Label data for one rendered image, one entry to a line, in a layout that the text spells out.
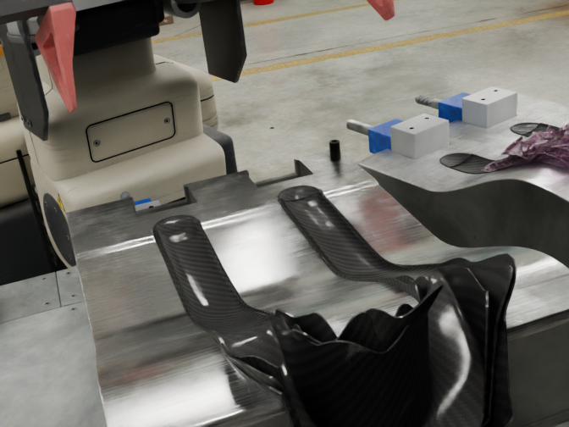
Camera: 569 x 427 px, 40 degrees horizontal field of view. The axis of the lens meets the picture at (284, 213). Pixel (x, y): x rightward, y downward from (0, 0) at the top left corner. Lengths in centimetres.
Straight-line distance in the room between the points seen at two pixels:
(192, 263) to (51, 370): 15
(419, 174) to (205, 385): 43
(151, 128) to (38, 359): 44
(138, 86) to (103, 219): 38
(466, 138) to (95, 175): 46
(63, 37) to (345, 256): 27
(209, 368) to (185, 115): 69
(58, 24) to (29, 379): 28
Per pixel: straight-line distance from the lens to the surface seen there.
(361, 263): 58
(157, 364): 41
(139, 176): 101
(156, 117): 103
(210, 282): 57
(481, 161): 80
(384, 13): 80
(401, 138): 81
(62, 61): 63
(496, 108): 88
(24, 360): 69
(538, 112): 92
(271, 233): 61
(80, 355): 67
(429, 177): 76
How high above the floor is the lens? 117
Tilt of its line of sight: 26 degrees down
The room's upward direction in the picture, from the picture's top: 7 degrees counter-clockwise
